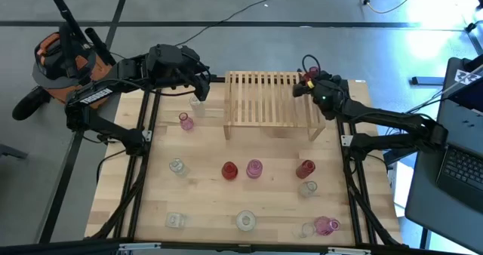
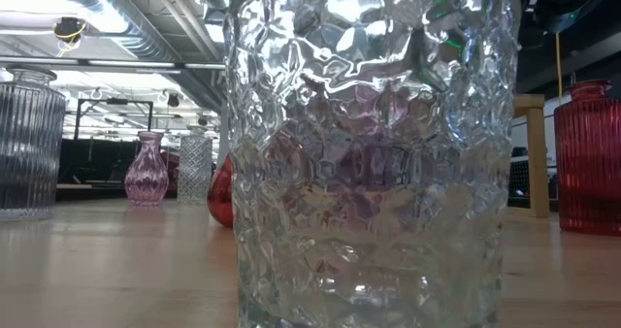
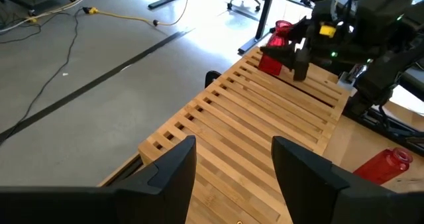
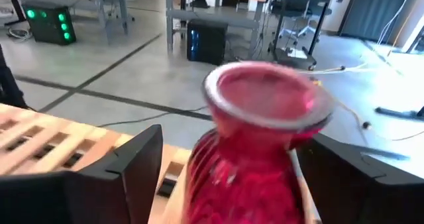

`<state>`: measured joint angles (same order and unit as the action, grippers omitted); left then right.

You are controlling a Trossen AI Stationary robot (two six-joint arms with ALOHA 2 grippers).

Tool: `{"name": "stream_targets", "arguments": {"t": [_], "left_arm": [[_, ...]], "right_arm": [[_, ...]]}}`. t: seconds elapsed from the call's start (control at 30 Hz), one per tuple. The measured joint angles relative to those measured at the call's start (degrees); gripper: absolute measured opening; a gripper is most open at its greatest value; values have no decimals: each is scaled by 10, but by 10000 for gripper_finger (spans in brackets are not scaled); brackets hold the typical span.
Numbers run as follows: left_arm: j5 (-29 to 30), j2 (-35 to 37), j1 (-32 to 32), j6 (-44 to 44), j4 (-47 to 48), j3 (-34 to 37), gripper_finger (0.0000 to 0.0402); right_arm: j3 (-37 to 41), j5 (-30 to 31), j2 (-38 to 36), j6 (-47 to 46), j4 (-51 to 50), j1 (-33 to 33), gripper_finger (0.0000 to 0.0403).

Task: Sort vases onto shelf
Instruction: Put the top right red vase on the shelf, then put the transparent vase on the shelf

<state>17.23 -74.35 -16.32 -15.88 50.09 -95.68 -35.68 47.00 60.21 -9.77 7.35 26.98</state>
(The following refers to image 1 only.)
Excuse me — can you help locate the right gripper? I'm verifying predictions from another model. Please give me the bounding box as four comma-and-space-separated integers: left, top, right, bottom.
292, 70, 343, 112

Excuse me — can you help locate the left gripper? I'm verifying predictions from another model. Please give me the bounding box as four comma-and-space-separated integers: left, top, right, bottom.
177, 64, 211, 102

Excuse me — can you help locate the clear tall bottle vase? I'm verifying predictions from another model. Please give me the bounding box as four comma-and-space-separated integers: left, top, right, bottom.
189, 95, 207, 117

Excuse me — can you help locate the small pink bulb vase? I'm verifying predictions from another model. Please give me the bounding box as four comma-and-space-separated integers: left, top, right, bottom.
178, 112, 195, 131

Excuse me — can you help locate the wooden slatted shelf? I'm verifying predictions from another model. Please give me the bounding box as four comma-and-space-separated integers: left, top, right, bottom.
223, 70, 327, 142

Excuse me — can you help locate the clear ribbed vase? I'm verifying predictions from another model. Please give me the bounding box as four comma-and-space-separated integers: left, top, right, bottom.
168, 158, 189, 178

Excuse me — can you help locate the red round bulb vase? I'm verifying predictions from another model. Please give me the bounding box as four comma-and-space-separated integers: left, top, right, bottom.
220, 161, 239, 181

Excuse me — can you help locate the pink ribbed jar vase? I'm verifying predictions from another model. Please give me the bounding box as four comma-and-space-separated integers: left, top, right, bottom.
245, 158, 264, 180

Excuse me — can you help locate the red tall vase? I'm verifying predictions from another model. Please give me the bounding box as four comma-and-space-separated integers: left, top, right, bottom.
295, 159, 317, 180

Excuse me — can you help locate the clear small vase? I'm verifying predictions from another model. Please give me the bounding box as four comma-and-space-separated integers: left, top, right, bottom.
298, 180, 318, 198

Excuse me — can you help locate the clear dimpled vase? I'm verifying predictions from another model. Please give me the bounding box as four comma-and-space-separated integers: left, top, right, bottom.
235, 210, 257, 232

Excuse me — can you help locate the pink fluted vase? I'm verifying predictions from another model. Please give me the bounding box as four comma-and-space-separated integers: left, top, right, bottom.
313, 215, 342, 236

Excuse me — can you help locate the black vacuum wand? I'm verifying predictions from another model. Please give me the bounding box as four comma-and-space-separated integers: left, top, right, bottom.
84, 27, 118, 66

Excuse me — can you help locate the clear square vase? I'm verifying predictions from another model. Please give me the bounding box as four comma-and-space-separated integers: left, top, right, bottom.
165, 211, 186, 229

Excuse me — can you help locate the white box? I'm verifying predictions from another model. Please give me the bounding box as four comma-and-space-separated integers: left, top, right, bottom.
388, 160, 415, 207

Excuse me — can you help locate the black device white sticker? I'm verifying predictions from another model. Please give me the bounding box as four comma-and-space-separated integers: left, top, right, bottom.
447, 54, 483, 112

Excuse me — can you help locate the clear flared vase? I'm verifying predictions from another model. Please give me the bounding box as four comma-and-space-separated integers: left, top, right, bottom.
300, 223, 316, 239

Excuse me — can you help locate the orange shop vacuum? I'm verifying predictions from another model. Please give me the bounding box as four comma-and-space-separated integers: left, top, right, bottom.
32, 31, 114, 111

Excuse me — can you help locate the black pole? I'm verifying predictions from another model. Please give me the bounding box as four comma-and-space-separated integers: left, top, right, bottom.
42, 0, 94, 88

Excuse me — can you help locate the black stand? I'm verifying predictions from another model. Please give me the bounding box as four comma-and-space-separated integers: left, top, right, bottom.
464, 19, 483, 56

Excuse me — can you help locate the dark grey laptop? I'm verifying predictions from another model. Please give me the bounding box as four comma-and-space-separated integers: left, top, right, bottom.
435, 96, 483, 204

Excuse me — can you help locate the laptop computer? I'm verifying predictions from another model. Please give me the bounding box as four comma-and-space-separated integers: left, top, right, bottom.
404, 57, 483, 254

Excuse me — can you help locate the grey furniture leg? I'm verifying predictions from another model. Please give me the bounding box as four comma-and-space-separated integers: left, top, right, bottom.
0, 143, 29, 160

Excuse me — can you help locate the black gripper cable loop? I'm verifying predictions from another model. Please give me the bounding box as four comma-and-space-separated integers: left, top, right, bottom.
300, 54, 322, 75

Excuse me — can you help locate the black floor cable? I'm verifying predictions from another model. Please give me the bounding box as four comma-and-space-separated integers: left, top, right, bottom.
110, 0, 294, 62

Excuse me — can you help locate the black cable bundle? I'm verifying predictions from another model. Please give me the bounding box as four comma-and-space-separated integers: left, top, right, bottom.
405, 91, 454, 116

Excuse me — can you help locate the silver frame bracket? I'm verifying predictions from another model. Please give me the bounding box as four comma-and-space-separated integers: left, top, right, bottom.
327, 247, 373, 255
118, 242, 162, 253

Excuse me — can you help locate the black vacuum hose nozzle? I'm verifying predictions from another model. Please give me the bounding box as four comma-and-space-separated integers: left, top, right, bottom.
11, 84, 53, 122

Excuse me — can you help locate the black aluminium table frame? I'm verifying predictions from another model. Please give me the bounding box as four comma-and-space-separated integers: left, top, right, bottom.
85, 73, 411, 255

